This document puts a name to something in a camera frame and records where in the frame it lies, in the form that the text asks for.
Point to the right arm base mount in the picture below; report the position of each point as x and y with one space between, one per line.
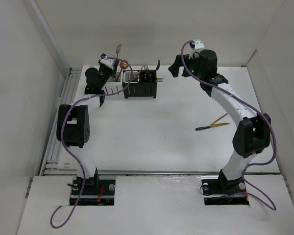
216 193

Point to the aluminium rail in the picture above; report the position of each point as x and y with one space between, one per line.
53 149
152 173

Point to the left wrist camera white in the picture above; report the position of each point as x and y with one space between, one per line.
108 60

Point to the white insert cup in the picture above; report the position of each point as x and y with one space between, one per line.
129 76

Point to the silver spoon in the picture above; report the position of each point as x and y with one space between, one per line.
118 49

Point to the white utensil holder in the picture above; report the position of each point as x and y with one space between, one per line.
115 85

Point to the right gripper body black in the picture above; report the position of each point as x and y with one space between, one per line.
192 65

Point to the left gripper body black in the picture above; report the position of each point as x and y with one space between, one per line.
104 74

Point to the black utensil holder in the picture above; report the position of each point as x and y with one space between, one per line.
146 87

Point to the aluminium rail left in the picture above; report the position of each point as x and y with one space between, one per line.
53 149

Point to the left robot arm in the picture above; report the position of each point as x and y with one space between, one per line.
73 125

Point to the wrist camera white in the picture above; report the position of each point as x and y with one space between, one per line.
108 60
197 46

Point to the aluminium rail front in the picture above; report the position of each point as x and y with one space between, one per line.
152 173

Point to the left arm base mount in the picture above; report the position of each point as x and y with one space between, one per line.
97 192

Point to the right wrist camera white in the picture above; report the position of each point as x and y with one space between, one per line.
197 46

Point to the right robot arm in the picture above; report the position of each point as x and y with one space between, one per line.
252 135

